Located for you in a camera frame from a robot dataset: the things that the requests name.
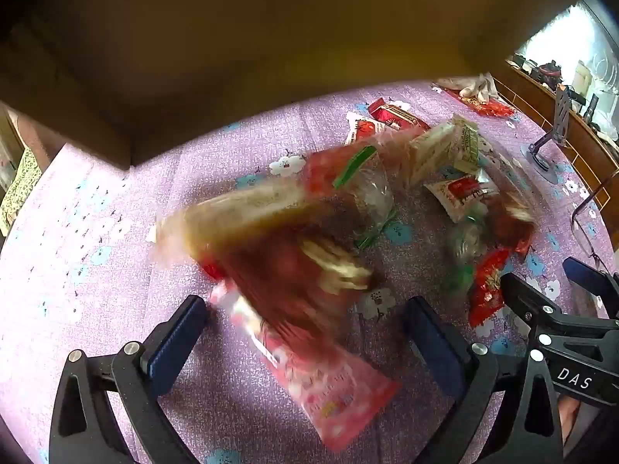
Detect small white red candy packet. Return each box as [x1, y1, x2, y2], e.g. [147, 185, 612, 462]
[345, 111, 388, 147]

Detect brown cardboard box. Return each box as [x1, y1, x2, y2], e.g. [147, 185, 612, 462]
[0, 0, 588, 171]

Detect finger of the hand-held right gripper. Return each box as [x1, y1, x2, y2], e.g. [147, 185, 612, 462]
[563, 257, 619, 300]
[500, 273, 564, 334]

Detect person's right hand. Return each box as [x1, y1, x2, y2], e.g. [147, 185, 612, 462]
[559, 395, 580, 445]

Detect clear green-edged snack packet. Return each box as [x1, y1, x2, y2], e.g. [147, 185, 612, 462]
[352, 174, 398, 251]
[444, 203, 488, 295]

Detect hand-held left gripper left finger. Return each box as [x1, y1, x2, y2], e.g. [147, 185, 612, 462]
[48, 294, 211, 464]

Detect green white snack packet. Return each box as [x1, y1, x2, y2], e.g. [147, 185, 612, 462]
[452, 115, 495, 176]

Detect purple-framed eyeglasses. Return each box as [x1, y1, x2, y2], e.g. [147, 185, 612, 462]
[569, 171, 619, 271]

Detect white work gloves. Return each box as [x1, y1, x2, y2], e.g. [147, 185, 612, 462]
[457, 72, 499, 102]

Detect wooden sideboard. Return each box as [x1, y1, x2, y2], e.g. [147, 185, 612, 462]
[493, 58, 619, 223]

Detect red gold-trimmed cloth pouch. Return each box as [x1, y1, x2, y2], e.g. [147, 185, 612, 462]
[433, 84, 516, 118]

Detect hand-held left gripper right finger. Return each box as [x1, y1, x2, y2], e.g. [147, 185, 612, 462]
[403, 296, 566, 464]

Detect pink snack packet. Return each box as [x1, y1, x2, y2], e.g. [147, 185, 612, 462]
[208, 271, 402, 452]
[304, 147, 388, 204]

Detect red gold-print snack packet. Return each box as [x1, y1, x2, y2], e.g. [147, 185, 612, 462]
[468, 249, 512, 328]

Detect purple floral tablecloth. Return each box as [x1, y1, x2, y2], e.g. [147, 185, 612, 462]
[0, 80, 619, 464]

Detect large white red snack packet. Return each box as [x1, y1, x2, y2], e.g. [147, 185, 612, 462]
[424, 176, 501, 224]

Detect green floral blanket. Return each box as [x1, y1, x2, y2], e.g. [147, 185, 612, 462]
[0, 147, 43, 234]

